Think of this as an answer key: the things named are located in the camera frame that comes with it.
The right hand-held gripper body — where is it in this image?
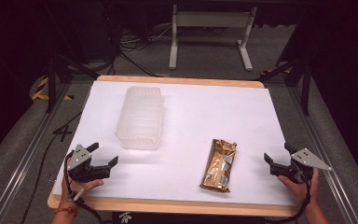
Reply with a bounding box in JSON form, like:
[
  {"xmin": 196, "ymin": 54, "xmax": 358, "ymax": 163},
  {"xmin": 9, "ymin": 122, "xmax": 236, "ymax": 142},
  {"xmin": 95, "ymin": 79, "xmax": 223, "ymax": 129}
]
[{"xmin": 269, "ymin": 147, "xmax": 333, "ymax": 185}]

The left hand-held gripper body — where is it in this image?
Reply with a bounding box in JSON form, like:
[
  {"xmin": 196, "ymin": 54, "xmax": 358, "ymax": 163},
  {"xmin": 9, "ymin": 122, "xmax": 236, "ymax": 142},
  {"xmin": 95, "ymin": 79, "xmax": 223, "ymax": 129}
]
[{"xmin": 65, "ymin": 144, "xmax": 112, "ymax": 184}]

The person's left hand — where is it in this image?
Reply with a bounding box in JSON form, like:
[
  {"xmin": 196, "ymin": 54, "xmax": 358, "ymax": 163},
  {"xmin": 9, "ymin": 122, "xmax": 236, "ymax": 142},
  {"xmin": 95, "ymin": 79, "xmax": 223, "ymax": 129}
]
[{"xmin": 61, "ymin": 178, "xmax": 104, "ymax": 210}]

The person's right hand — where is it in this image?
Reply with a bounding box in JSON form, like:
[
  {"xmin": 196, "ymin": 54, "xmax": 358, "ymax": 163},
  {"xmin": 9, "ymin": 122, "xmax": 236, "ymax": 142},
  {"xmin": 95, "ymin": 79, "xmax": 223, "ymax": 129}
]
[{"xmin": 277, "ymin": 167, "xmax": 321, "ymax": 207}]

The white plug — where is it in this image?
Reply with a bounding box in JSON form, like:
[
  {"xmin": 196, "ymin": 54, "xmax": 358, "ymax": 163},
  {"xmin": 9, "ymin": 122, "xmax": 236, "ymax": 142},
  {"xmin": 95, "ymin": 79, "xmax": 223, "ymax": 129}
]
[{"xmin": 73, "ymin": 187, "xmax": 86, "ymax": 202}]

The gold snack packet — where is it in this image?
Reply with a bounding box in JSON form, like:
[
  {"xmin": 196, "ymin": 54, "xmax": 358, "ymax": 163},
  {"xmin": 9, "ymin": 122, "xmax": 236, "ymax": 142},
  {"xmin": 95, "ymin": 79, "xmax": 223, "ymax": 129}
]
[{"xmin": 199, "ymin": 138, "xmax": 238, "ymax": 193}]

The translucent plastic container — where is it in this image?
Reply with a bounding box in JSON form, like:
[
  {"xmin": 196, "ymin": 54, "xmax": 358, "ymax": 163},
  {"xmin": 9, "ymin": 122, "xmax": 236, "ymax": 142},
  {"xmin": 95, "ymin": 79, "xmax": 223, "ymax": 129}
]
[{"xmin": 115, "ymin": 86, "xmax": 165, "ymax": 151}]

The black metal stand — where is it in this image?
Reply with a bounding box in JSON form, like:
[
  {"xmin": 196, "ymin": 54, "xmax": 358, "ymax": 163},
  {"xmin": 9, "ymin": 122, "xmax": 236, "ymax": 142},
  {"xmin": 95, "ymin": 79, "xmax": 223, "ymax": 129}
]
[
  {"xmin": 255, "ymin": 12, "xmax": 312, "ymax": 117},
  {"xmin": 45, "ymin": 8, "xmax": 101, "ymax": 114}
]

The yellow black hazard tape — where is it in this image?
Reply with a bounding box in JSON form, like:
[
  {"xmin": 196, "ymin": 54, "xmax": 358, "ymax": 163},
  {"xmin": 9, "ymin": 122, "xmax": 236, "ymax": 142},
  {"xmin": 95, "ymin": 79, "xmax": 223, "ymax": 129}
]
[{"xmin": 31, "ymin": 76, "xmax": 75, "ymax": 102}]

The white work board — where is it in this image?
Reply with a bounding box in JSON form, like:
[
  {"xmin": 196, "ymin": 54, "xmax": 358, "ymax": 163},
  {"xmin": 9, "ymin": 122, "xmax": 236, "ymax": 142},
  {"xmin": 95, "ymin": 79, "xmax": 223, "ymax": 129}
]
[{"xmin": 52, "ymin": 80, "xmax": 296, "ymax": 207}]

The person's dark clothing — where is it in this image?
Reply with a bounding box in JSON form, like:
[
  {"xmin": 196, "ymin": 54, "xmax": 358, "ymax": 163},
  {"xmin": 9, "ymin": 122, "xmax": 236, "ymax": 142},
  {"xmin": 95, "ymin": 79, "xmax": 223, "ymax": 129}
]
[{"xmin": 111, "ymin": 211, "xmax": 266, "ymax": 224}]

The aluminium floor rail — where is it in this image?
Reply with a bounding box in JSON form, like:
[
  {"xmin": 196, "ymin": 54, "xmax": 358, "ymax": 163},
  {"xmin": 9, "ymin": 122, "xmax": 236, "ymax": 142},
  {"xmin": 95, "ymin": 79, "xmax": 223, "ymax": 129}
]
[
  {"xmin": 0, "ymin": 82, "xmax": 73, "ymax": 224},
  {"xmin": 287, "ymin": 87, "xmax": 358, "ymax": 224}
]

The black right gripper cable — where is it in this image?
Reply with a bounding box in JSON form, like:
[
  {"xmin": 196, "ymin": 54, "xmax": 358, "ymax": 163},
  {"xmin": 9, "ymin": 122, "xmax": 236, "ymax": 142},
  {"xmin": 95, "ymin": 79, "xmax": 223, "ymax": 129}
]
[{"xmin": 264, "ymin": 179, "xmax": 312, "ymax": 224}]

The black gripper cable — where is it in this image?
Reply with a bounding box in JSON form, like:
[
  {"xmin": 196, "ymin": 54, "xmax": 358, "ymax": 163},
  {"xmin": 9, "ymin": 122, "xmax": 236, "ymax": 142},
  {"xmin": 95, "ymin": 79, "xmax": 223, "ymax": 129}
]
[
  {"xmin": 62, "ymin": 150, "xmax": 107, "ymax": 224},
  {"xmin": 264, "ymin": 179, "xmax": 312, "ymax": 224}
]

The black floor cable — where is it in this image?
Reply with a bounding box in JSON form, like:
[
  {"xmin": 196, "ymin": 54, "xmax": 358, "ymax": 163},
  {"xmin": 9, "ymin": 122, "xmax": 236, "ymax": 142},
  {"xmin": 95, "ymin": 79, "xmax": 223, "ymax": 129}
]
[{"xmin": 20, "ymin": 111, "xmax": 84, "ymax": 224}]

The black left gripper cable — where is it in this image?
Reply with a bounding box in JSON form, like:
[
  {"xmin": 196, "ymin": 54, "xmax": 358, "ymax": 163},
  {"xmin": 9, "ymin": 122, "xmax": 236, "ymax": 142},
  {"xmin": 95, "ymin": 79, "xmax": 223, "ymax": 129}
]
[{"xmin": 62, "ymin": 150, "xmax": 107, "ymax": 224}]

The red wrist bracelet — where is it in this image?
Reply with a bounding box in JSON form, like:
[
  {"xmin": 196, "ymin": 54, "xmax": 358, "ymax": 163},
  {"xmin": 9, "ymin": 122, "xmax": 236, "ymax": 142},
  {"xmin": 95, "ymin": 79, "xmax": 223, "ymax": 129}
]
[{"xmin": 54, "ymin": 206, "xmax": 80, "ymax": 217}]

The bundle of floor cables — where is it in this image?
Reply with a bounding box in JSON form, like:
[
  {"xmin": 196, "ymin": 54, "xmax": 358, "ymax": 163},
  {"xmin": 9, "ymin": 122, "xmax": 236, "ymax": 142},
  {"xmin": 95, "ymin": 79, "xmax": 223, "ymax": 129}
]
[{"xmin": 99, "ymin": 3, "xmax": 175, "ymax": 78}]

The white metal stand frame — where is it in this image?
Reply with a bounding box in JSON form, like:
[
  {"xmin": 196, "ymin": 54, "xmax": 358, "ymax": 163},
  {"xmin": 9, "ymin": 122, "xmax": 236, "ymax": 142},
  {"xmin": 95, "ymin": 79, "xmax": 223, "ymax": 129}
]
[{"xmin": 168, "ymin": 4, "xmax": 258, "ymax": 73}]

